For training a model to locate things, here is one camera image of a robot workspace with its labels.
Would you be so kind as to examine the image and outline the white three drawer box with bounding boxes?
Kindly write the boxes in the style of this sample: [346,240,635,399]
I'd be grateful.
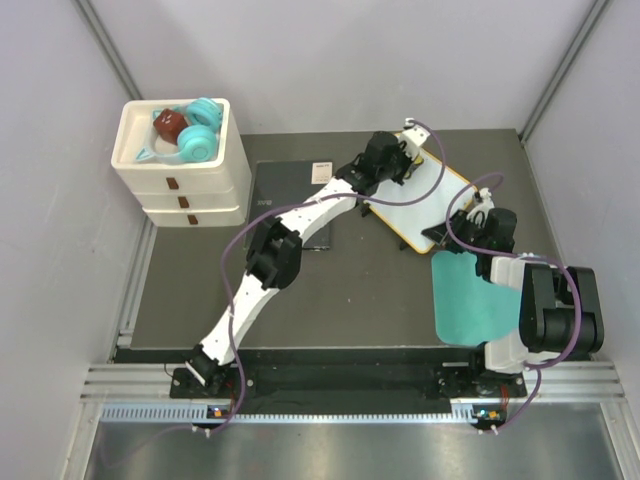
[111,97,252,228]

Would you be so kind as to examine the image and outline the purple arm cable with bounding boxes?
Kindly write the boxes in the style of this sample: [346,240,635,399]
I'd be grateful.
[192,118,446,435]
[446,172,586,434]

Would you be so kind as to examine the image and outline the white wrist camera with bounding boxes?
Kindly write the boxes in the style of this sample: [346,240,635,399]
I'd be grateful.
[398,118,431,160]
[467,187,495,227]

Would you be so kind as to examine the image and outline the yellow framed whiteboard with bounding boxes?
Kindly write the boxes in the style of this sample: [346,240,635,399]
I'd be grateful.
[369,147,468,254]

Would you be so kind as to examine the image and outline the dark grey notebook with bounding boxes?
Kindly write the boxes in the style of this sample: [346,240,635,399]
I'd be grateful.
[248,159,333,222]

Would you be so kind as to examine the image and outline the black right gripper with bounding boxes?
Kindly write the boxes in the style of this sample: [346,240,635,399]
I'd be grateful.
[423,211,488,257]

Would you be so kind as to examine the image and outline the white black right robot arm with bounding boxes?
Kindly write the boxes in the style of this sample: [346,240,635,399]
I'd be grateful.
[422,207,604,396]

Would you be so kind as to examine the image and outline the brown cube toy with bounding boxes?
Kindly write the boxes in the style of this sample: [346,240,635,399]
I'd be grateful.
[153,108,188,145]

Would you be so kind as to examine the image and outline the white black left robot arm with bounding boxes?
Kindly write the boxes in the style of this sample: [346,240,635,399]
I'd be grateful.
[185,130,421,397]

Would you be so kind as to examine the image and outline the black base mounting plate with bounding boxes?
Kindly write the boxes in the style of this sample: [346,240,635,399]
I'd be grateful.
[168,363,529,401]

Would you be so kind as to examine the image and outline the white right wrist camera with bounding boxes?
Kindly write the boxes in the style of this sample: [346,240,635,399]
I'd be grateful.
[467,187,495,227]

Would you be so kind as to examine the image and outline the teal cutting mat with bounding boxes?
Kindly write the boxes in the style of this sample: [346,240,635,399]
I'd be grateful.
[431,251,521,347]

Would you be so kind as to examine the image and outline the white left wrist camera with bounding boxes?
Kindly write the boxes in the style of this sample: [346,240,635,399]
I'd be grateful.
[398,118,431,160]

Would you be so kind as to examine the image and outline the aluminium frame rail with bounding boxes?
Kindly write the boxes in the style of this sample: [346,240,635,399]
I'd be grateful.
[80,364,172,402]

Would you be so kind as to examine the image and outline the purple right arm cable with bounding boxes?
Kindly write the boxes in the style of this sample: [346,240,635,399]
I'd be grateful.
[446,172,586,434]

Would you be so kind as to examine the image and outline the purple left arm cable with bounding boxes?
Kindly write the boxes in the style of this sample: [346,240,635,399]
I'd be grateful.
[192,118,446,435]

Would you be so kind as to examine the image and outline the teal cat ear headphones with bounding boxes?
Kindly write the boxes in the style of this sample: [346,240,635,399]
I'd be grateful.
[135,97,224,165]

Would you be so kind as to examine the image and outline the grey slotted cable duct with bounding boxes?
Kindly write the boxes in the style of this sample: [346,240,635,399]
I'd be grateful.
[100,403,502,425]

